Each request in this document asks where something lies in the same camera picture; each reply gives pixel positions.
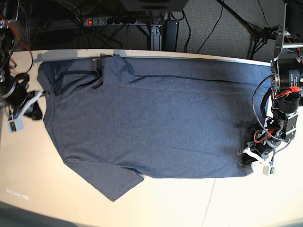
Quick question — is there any grey base camera mount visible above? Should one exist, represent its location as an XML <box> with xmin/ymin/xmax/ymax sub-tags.
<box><xmin>120</xmin><ymin>0</ymin><xmax>188</xmax><ymax>12</ymax></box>

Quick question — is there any black power adapter brick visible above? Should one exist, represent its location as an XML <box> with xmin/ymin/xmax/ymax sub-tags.
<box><xmin>162</xmin><ymin>19</ymin><xmax>179</xmax><ymax>52</ymax></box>

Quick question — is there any black tripod stand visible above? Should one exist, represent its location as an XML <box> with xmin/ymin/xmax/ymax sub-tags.
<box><xmin>216</xmin><ymin>0</ymin><xmax>279</xmax><ymax>60</ymax></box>

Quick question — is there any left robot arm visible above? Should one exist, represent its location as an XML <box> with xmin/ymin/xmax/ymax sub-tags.
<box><xmin>238</xmin><ymin>0</ymin><xmax>303</xmax><ymax>166</ymax></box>

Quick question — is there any black box under table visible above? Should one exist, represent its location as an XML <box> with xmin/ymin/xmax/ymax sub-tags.
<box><xmin>32</xmin><ymin>30</ymin><xmax>74</xmax><ymax>45</ymax></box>

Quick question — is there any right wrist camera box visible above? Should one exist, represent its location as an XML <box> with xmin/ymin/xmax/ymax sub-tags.
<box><xmin>7</xmin><ymin>118</ymin><xmax>24</xmax><ymax>133</ymax></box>

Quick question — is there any blue-grey T-shirt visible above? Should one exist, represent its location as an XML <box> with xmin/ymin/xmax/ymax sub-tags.
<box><xmin>37</xmin><ymin>55</ymin><xmax>270</xmax><ymax>201</ymax></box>

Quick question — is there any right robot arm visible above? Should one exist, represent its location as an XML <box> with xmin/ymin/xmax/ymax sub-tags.
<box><xmin>0</xmin><ymin>0</ymin><xmax>48</xmax><ymax>120</ymax></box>

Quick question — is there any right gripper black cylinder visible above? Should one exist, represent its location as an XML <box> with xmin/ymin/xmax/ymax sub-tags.
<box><xmin>0</xmin><ymin>73</ymin><xmax>50</xmax><ymax>121</ymax></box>

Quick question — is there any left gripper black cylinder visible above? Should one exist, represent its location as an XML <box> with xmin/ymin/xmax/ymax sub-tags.
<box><xmin>237</xmin><ymin>132</ymin><xmax>281</xmax><ymax>166</ymax></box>

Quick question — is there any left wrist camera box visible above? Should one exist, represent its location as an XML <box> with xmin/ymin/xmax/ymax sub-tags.
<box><xmin>251</xmin><ymin>161</ymin><xmax>276</xmax><ymax>176</ymax></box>

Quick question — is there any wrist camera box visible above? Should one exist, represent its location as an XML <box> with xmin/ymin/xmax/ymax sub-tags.
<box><xmin>7</xmin><ymin>118</ymin><xmax>24</xmax><ymax>133</ymax></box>
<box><xmin>251</xmin><ymin>161</ymin><xmax>276</xmax><ymax>176</ymax></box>

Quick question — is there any aluminium frame post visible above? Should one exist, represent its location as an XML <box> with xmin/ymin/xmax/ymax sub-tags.
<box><xmin>150</xmin><ymin>24</ymin><xmax>162</xmax><ymax>51</ymax></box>

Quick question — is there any white power strip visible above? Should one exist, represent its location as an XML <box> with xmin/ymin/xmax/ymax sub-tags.
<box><xmin>82</xmin><ymin>16</ymin><xmax>140</xmax><ymax>27</ymax></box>

